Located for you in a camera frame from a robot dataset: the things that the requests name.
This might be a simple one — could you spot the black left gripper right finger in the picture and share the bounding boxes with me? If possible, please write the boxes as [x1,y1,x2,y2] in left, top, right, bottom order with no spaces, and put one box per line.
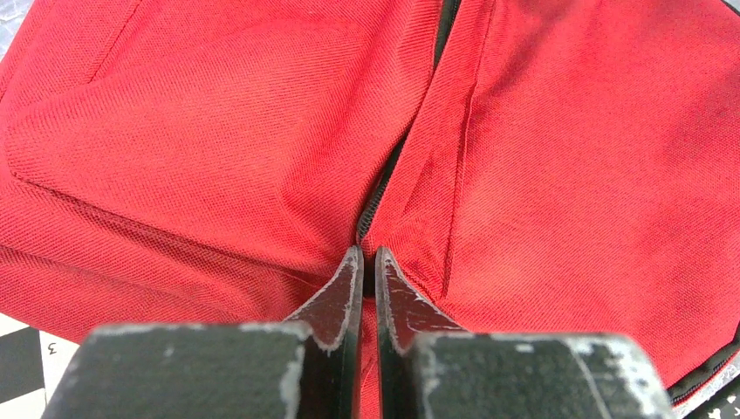
[375,247,673,419]

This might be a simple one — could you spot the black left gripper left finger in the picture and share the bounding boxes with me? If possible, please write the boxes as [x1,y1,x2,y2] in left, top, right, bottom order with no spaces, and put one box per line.
[44,246,363,418]

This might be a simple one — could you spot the black and white chessboard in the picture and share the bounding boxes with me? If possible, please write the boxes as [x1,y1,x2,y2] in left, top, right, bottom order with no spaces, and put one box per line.
[1,314,79,419]

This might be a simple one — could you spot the red student backpack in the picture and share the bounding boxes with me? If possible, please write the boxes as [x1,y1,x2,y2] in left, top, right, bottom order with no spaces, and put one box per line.
[1,1,739,396]

